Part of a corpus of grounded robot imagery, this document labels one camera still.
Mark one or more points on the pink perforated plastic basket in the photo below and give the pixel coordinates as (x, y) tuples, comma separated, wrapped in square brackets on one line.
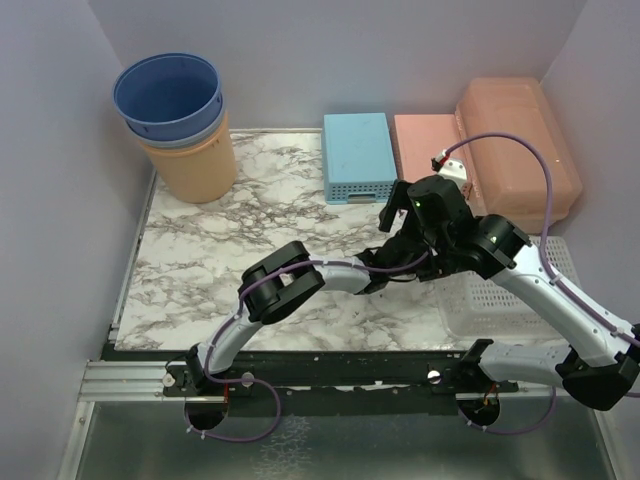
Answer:
[(416, 139)]

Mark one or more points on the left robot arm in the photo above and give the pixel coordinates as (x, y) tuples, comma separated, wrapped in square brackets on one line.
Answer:
[(277, 286)]

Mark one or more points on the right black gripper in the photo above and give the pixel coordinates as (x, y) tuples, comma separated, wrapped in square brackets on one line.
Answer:
[(398, 198)]

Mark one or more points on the large orange lidded container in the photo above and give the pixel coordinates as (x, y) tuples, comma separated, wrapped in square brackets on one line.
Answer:
[(506, 177)]

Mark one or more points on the blue plastic bucket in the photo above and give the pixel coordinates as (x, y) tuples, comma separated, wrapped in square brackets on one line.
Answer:
[(169, 96)]

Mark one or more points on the light blue perforated basket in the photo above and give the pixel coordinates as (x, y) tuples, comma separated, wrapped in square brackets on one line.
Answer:
[(357, 158)]

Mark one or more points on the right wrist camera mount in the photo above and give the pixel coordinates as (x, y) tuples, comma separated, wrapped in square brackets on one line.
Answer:
[(454, 170)]

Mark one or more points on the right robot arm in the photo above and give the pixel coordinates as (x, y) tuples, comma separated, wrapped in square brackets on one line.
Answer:
[(440, 237)]

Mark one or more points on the orange plastic bucket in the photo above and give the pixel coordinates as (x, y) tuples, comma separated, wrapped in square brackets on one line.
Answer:
[(200, 173)]

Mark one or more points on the white perforated plastic basket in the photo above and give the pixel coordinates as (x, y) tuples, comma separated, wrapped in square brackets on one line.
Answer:
[(472, 308)]

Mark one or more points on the grey-blue plastic bucket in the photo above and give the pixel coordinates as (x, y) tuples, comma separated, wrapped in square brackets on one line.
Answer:
[(185, 141)]

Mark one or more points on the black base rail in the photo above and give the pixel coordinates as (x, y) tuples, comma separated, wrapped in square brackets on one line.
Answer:
[(323, 383)]

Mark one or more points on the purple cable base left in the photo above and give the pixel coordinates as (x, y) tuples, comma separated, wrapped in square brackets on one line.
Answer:
[(247, 406)]

